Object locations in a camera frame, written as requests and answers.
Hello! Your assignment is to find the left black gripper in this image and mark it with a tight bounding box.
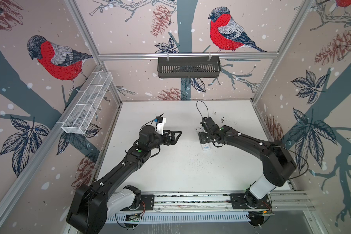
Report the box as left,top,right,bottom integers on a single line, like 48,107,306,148
147,128,181,151

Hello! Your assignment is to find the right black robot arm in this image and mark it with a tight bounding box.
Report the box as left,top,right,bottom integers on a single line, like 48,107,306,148
200,117,297,208

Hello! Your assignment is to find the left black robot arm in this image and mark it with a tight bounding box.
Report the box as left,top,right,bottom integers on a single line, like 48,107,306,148
66,125,182,234

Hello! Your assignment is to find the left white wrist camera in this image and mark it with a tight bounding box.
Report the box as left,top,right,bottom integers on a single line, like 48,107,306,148
154,116,166,135

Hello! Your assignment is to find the left camera black cable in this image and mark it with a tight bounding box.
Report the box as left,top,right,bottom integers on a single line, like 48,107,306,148
140,113,164,132

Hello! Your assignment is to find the camera black cable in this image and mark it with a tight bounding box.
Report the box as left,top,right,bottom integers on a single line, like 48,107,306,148
195,100,210,119
140,113,164,132

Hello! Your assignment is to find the right camera black cable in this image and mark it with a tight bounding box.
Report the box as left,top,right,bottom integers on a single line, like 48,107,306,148
195,100,210,119

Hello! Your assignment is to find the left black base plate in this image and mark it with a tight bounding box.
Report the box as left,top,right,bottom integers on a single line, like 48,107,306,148
123,195,155,211

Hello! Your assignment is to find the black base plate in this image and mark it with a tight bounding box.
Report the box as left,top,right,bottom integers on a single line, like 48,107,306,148
228,193,272,210
123,195,155,211

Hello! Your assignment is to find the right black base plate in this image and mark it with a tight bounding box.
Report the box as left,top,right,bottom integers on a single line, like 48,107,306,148
228,193,272,210

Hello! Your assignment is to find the black wall basket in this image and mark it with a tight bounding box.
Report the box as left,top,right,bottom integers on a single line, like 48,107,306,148
158,57,221,79

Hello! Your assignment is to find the white slotted cable duct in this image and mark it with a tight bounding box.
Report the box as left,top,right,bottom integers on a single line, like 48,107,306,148
106,212,251,225

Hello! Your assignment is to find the white wire mesh basket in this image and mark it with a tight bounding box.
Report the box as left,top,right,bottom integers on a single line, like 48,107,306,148
61,71,113,134

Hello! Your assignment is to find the aluminium front rail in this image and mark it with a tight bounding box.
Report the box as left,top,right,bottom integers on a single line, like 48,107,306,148
105,191,315,214

